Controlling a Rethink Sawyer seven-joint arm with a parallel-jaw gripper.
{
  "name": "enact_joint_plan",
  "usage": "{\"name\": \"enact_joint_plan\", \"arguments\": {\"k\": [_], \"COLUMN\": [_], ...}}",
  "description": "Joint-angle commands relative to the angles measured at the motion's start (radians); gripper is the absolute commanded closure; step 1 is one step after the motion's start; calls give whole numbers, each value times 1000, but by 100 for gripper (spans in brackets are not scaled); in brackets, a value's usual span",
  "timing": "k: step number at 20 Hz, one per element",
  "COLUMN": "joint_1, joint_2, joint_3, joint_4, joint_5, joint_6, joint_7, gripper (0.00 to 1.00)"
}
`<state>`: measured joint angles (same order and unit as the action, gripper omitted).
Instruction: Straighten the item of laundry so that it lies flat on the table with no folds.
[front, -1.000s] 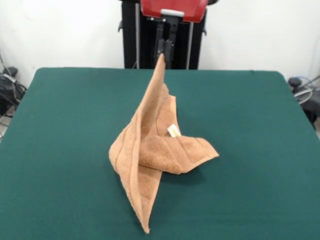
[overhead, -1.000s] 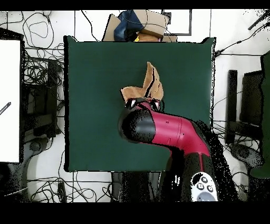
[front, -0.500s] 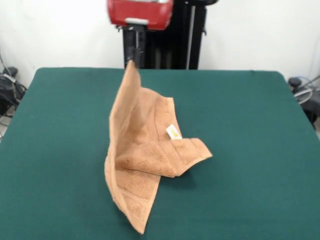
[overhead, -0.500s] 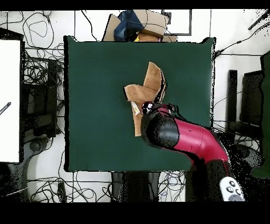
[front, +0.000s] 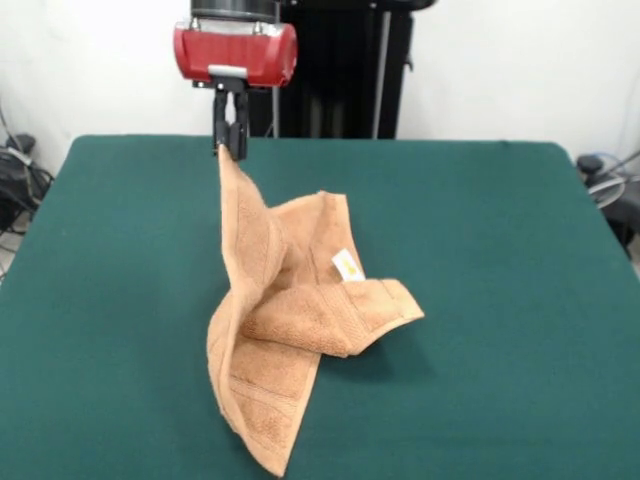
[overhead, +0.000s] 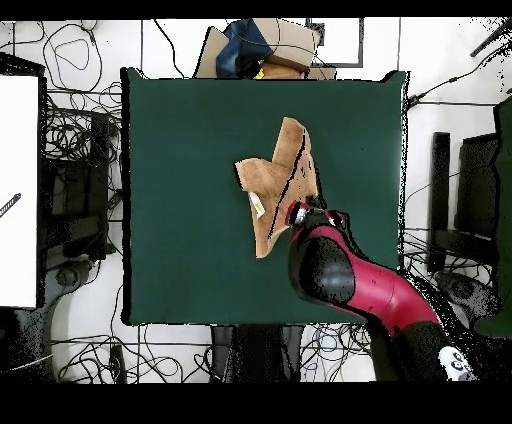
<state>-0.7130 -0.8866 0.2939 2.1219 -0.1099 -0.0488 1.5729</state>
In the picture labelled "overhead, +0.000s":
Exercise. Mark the tan terry towel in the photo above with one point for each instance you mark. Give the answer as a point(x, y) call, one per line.
point(276, 176)

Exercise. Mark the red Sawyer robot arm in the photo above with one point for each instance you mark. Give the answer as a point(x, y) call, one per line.
point(372, 288)

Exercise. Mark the white flat panel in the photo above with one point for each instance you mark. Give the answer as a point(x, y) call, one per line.
point(18, 180)

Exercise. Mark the dark green table cloth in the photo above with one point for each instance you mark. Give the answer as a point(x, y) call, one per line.
point(180, 160)

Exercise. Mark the orange garment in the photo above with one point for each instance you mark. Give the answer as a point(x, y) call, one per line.
point(280, 72)

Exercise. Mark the black upright bar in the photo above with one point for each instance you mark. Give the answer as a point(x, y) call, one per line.
point(439, 200)

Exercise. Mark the dark blue garment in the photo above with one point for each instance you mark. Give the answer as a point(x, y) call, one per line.
point(242, 48)

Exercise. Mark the brown cardboard box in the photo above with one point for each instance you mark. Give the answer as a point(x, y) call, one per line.
point(288, 40)

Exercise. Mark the black chair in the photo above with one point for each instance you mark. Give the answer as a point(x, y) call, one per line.
point(478, 184)

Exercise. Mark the grey stand foot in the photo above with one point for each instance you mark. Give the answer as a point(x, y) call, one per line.
point(68, 276)
point(464, 290)

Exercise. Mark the black equipment rack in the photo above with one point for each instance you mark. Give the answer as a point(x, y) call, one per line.
point(76, 192)

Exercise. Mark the black power strip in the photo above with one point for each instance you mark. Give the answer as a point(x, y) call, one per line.
point(117, 362)

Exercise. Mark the thin black rod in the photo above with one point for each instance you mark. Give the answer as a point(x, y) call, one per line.
point(492, 38)

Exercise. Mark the striped black rod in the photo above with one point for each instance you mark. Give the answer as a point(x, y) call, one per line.
point(10, 204)

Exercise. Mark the black square frame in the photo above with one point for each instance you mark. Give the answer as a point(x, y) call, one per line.
point(340, 64)

